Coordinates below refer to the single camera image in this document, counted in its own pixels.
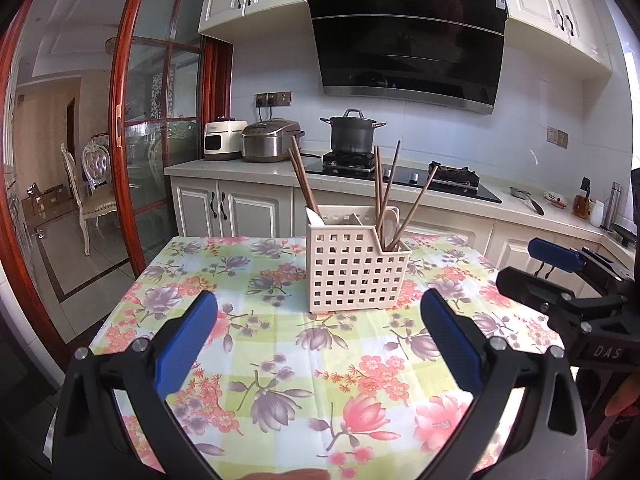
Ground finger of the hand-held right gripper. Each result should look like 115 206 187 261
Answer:
527 238 633 293
495 266 581 318

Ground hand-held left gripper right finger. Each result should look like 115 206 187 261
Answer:
420 288 588 480

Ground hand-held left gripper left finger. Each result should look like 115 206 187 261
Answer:
52 290 221 480

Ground white plastic utensil basket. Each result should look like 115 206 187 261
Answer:
306 205 412 313

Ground bunch of wooden chopsticks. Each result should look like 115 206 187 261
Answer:
287 140 441 252

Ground person's left hand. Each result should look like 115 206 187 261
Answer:
235 467 331 480

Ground oil bottle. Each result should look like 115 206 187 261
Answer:
571 177 592 218

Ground small metal ladle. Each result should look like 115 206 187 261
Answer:
510 186 545 216

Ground steel thermos flask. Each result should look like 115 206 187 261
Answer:
601 182 622 231

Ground floral tablecloth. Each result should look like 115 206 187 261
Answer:
45 234 566 480

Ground black glass gas hob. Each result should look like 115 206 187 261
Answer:
300 152 503 205

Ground white base cabinets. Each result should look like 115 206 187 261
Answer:
165 152 640 301

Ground white ornate dining chair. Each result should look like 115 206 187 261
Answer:
81 136 117 186
61 142 118 256

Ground red wooden sliding glass door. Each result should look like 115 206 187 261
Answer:
109 0 233 266

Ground cardboard boxes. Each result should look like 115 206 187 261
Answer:
21 183 68 221

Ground white rice cooker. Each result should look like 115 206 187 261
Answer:
202 116 249 162

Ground silver rice cooker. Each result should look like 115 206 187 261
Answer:
241 118 306 163

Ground dark grey stock pot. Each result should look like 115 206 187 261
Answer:
320 108 387 155

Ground black range hood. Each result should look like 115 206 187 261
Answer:
305 0 510 116

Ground red wooden door frame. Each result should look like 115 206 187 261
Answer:
0 0 146 356

